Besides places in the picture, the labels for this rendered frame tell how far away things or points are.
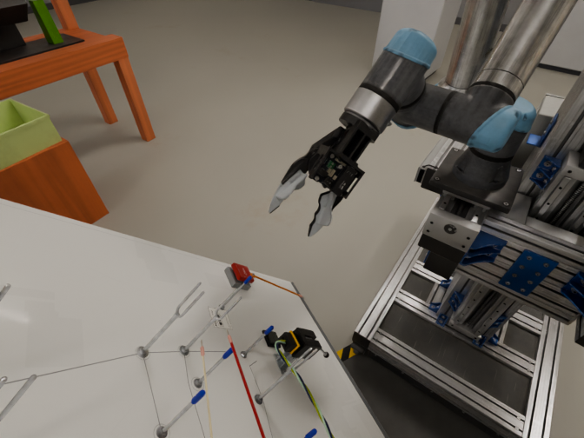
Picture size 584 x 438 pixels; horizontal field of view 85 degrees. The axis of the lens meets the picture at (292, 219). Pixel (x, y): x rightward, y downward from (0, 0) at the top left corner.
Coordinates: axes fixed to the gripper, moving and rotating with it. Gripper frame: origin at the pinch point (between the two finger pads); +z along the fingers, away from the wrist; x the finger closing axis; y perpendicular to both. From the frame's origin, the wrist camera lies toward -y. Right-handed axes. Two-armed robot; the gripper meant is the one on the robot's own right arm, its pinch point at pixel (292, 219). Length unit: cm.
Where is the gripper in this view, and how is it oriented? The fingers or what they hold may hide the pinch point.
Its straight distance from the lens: 58.3
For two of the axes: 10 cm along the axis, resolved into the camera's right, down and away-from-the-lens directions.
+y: 1.4, 3.0, -9.5
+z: -5.6, 8.1, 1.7
